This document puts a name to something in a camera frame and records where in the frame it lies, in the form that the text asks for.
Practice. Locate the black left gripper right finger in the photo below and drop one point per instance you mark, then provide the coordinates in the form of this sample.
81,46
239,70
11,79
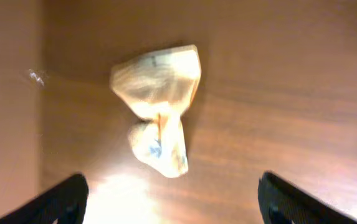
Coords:
281,202

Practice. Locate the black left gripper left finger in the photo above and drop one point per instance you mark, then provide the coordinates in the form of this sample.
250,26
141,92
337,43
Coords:
64,203

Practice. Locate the beige bread bag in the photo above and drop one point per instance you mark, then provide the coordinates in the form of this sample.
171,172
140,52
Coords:
159,88

